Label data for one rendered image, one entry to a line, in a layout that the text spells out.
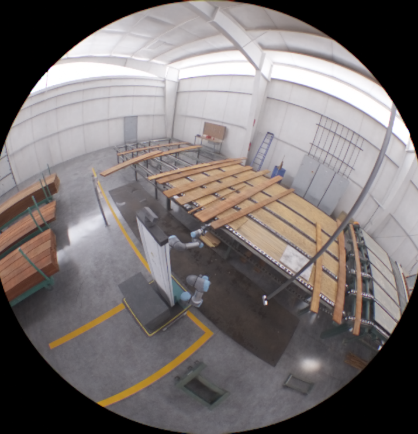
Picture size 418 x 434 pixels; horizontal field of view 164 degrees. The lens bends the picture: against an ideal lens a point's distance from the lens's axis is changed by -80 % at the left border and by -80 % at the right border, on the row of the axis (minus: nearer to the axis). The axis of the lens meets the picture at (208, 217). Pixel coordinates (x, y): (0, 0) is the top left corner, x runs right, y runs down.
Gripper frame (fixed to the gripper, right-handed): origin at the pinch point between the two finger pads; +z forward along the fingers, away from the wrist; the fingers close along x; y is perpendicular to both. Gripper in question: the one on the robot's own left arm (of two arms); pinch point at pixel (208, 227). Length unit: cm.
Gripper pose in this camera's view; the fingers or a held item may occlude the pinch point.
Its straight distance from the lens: 227.7
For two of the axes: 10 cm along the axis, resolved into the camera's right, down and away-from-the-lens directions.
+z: 7.8, -3.0, 5.6
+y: -6.1, -5.8, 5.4
